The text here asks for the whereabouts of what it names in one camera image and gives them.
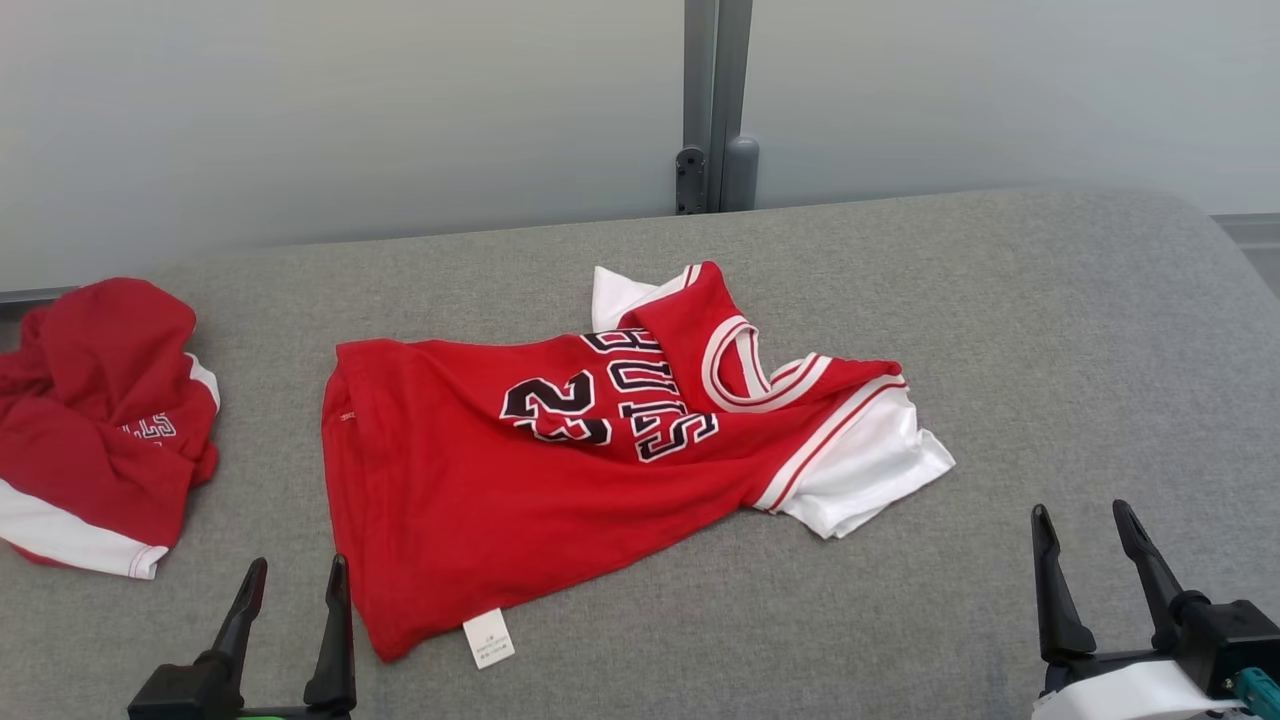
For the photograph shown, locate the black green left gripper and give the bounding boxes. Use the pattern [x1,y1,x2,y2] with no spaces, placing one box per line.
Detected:
[128,553,357,720]

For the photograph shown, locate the red and white basketball jersey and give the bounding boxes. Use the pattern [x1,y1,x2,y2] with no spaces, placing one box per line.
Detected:
[321,260,956,671]
[0,277,221,581]

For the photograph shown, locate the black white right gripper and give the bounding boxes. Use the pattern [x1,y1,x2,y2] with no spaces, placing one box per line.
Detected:
[1031,500,1241,720]

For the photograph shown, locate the grey metal partition post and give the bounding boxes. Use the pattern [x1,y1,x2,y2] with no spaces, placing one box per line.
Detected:
[683,0,755,214]

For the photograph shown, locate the grey wall baseboard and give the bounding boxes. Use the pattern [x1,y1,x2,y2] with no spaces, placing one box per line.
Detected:
[1212,213,1280,251]

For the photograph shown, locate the grey cylinder post fitting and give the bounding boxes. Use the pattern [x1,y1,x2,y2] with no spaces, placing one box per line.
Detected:
[721,136,760,212]

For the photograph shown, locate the teal cable connector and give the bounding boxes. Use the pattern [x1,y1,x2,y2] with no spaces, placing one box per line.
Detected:
[1232,667,1280,719]

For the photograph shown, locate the dark grey post hinge bracket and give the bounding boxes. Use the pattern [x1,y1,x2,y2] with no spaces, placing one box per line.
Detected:
[675,147,707,216]

